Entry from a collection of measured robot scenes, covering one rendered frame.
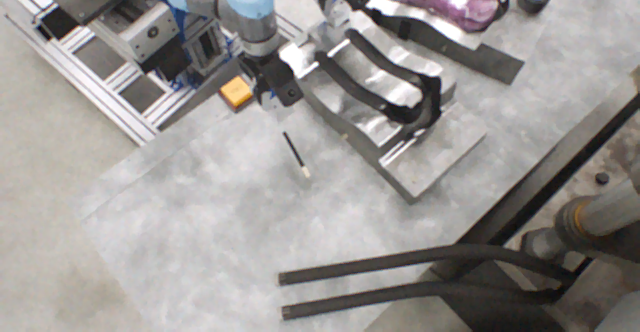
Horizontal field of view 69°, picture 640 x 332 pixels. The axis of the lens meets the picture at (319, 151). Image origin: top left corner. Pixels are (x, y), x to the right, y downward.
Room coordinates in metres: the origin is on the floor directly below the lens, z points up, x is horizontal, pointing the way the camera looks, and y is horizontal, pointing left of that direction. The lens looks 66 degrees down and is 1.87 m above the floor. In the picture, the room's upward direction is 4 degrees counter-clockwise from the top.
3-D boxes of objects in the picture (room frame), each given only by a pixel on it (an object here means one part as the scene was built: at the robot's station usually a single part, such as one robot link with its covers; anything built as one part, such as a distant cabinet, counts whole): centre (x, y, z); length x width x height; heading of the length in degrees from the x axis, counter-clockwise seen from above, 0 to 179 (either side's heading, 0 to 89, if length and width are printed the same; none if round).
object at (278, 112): (0.58, 0.11, 0.93); 0.13 x 0.05 x 0.05; 38
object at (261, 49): (0.56, 0.10, 1.17); 0.08 x 0.08 x 0.05
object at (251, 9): (0.57, 0.10, 1.25); 0.09 x 0.08 x 0.11; 66
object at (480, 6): (0.89, -0.38, 0.90); 0.26 x 0.18 x 0.08; 55
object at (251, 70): (0.57, 0.10, 1.09); 0.09 x 0.08 x 0.12; 38
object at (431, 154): (0.61, -0.16, 0.87); 0.50 x 0.26 x 0.14; 38
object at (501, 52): (0.89, -0.39, 0.86); 0.50 x 0.26 x 0.11; 55
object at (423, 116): (0.62, -0.16, 0.92); 0.35 x 0.16 x 0.09; 38
